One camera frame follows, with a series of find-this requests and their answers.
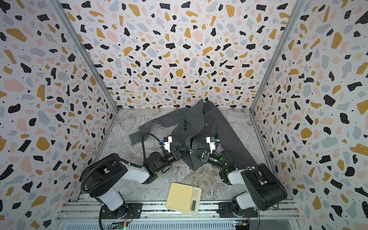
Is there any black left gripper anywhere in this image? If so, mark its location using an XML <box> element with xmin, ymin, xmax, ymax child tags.
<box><xmin>154</xmin><ymin>146</ymin><xmax>187</xmax><ymax>174</ymax></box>

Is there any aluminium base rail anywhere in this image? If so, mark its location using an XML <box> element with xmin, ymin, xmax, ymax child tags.
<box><xmin>55</xmin><ymin>200</ymin><xmax>304</xmax><ymax>230</ymax></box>

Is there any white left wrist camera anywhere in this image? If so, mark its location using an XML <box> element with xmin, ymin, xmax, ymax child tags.
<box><xmin>160</xmin><ymin>136</ymin><xmax>173</xmax><ymax>154</ymax></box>

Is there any aluminium corner post left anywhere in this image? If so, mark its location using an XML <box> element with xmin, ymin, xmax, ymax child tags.
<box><xmin>49</xmin><ymin>1</ymin><xmax>119</xmax><ymax>113</ymax></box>

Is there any aluminium corner post right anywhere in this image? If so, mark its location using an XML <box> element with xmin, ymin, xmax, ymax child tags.
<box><xmin>249</xmin><ymin>0</ymin><xmax>305</xmax><ymax>114</ymax></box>

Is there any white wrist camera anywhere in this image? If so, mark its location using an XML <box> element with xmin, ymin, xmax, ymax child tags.
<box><xmin>206</xmin><ymin>137</ymin><xmax>219</xmax><ymax>154</ymax></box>
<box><xmin>160</xmin><ymin>136</ymin><xmax>173</xmax><ymax>154</ymax></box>

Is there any black corrugated cable conduit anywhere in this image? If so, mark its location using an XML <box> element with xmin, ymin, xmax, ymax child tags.
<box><xmin>80</xmin><ymin>133</ymin><xmax>163</xmax><ymax>230</ymax></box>

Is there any cream kitchen scale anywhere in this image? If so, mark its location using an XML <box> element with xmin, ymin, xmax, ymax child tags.
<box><xmin>165</xmin><ymin>183</ymin><xmax>202</xmax><ymax>216</ymax></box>

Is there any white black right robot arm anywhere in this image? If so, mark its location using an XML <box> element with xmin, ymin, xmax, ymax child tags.
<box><xmin>189</xmin><ymin>150</ymin><xmax>288</xmax><ymax>217</ymax></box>

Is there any dark grey zip jacket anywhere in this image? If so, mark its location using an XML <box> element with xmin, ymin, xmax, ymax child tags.
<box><xmin>129</xmin><ymin>100</ymin><xmax>257</xmax><ymax>168</ymax></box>

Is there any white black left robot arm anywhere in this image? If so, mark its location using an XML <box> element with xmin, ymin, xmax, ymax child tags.
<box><xmin>80</xmin><ymin>149</ymin><xmax>184</xmax><ymax>219</ymax></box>

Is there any aluminium corner post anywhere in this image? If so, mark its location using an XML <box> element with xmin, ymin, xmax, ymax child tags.
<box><xmin>49</xmin><ymin>1</ymin><xmax>119</xmax><ymax>113</ymax></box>
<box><xmin>249</xmin><ymin>0</ymin><xmax>305</xmax><ymax>114</ymax></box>

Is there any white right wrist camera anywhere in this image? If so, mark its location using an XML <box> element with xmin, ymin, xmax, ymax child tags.
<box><xmin>206</xmin><ymin>137</ymin><xmax>219</xmax><ymax>154</ymax></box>

